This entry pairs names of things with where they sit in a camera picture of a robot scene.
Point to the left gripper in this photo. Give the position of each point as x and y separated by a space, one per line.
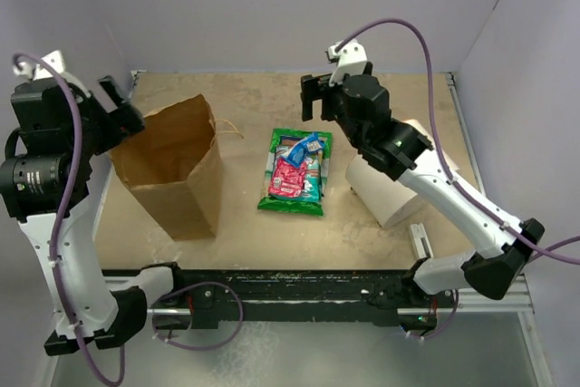
119 123

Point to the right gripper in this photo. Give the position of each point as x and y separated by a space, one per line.
316 88

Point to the light blue white snack packet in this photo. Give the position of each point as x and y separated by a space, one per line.
303 148

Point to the green Chuba cassava chips bag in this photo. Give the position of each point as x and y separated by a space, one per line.
268 202

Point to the blue Burts chilli crisps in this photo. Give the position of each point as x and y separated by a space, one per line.
286 144

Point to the red snack packet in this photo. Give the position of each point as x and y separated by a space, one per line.
287 180

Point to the brown paper bag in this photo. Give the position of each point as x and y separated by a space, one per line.
173 168

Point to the teal Fox's candy bag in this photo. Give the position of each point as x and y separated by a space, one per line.
312 191

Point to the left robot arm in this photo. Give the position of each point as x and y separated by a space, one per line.
44 185

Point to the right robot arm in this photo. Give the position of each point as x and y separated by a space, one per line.
407 156

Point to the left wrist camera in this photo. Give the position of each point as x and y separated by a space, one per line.
33 70

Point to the small aluminium bracket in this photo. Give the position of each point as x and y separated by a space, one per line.
420 241

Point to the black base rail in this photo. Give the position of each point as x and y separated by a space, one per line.
381 297

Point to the aluminium table frame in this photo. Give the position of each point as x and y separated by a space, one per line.
358 103

